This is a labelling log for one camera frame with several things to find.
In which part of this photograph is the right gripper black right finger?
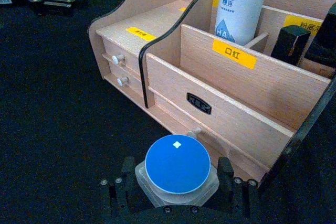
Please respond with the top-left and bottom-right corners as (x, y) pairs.
(206, 156), (260, 217)

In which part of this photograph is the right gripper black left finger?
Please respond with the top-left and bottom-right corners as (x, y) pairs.
(99, 156), (156, 217)

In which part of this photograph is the clear jar with blue lid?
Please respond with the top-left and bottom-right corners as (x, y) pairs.
(134, 134), (220, 208)

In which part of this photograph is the wide wooden drawer, wooden knob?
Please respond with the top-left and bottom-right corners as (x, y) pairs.
(154, 94), (271, 183)

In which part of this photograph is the small wooden drawer, white knob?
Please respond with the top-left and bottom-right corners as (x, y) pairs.
(101, 36), (140, 74)
(104, 61), (144, 102)

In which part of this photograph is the small yellow label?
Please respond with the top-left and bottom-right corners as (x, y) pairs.
(125, 26), (156, 42)

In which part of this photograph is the black name plate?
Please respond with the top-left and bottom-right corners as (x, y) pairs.
(186, 92), (213, 115)

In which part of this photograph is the pale wooden desk organizer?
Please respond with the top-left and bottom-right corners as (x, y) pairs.
(88, 0), (336, 191)

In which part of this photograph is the black table cloth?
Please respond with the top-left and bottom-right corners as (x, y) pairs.
(0, 0), (336, 224)

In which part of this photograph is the large yellow label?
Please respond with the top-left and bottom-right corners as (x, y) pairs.
(212, 38), (257, 70)

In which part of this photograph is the black square tube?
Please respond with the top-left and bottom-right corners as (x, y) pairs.
(270, 24), (312, 67)

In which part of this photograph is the black rounded container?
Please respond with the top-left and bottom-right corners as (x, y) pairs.
(303, 5), (336, 70)

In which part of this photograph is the white spray bottle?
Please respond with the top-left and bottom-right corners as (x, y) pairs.
(214, 0), (269, 47)

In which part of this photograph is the yellow label behind tube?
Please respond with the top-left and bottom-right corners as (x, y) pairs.
(284, 15), (324, 36)

